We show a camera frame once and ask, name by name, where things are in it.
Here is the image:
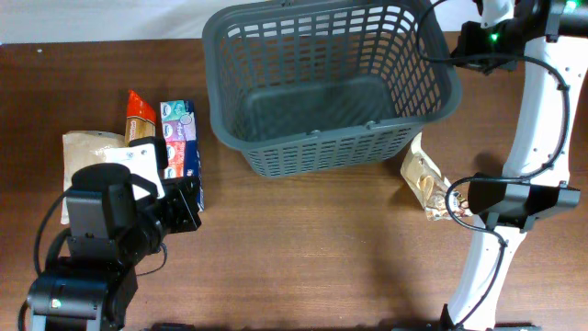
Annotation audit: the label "beige snack pouch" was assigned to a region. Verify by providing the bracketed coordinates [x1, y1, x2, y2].
[401, 132, 452, 221]

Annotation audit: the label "grey plastic basket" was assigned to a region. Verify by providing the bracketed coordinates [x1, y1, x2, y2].
[202, 0, 462, 177]

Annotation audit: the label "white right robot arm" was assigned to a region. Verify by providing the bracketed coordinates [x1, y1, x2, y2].
[439, 0, 587, 330]

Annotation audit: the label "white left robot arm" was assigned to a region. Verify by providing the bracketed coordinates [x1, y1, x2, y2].
[18, 163, 201, 330]

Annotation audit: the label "Kleenex tissue multipack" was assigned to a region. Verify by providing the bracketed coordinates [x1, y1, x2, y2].
[159, 99, 206, 212]

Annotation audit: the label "spaghetti packet red ends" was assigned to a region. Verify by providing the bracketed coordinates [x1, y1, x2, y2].
[125, 90, 156, 145]

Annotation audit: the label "beige grain bag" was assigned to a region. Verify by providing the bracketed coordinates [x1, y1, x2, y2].
[60, 130, 128, 225]

